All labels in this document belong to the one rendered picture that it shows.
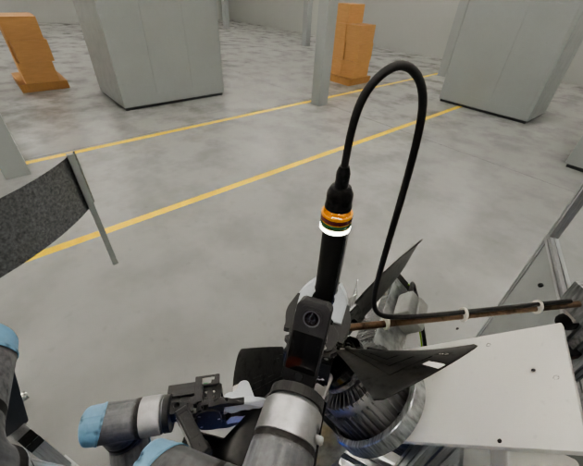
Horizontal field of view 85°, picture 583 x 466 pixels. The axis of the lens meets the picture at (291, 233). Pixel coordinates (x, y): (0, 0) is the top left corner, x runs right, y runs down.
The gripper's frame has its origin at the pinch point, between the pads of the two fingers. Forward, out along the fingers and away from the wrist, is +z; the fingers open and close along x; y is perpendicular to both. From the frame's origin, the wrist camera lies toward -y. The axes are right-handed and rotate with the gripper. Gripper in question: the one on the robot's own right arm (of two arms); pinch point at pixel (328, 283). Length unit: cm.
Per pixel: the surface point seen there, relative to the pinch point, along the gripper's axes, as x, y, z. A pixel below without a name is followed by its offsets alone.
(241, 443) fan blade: -10.3, 31.8, -17.8
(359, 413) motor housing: 12.1, 35.5, -3.5
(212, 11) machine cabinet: -329, 10, 583
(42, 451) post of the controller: -58, 50, -29
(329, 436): 7.1, 45.8, -6.3
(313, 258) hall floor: -29, 150, 164
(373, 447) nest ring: 16.3, 38.8, -7.9
